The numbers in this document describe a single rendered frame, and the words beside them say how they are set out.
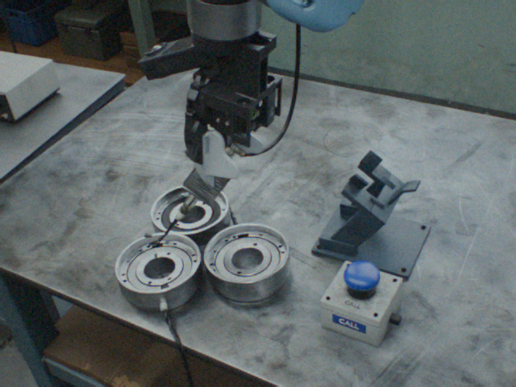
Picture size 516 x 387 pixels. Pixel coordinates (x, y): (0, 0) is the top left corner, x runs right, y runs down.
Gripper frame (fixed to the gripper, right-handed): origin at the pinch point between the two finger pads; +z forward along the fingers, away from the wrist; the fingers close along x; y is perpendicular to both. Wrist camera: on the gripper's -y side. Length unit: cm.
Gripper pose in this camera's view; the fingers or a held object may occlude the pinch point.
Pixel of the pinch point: (214, 168)
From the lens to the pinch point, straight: 82.6
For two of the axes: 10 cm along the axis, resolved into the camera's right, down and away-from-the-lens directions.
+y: 8.6, 3.6, -3.6
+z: -0.2, 7.3, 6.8
